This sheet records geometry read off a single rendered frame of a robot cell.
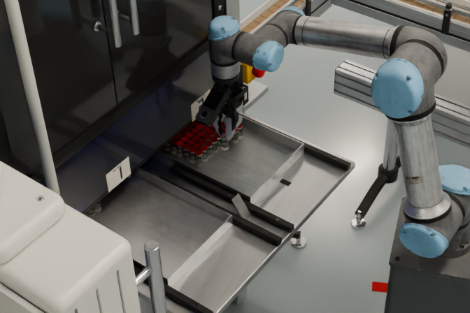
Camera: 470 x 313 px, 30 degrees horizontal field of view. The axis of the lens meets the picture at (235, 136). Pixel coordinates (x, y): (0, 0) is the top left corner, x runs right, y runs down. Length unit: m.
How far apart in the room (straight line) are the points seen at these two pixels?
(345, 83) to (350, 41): 1.27
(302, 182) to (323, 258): 1.02
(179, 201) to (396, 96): 0.72
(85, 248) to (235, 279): 0.86
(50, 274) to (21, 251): 0.07
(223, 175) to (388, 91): 0.67
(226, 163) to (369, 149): 1.48
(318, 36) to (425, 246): 0.57
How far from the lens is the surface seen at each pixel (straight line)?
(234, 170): 2.43
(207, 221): 2.30
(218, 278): 2.17
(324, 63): 4.33
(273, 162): 2.45
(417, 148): 2.02
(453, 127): 3.23
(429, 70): 1.95
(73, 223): 1.40
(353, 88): 3.38
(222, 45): 2.16
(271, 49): 2.11
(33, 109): 1.82
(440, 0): 3.09
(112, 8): 1.91
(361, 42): 2.10
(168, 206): 2.34
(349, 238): 3.46
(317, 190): 2.38
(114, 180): 2.24
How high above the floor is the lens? 2.54
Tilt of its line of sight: 41 degrees down
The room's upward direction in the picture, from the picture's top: 2 degrees counter-clockwise
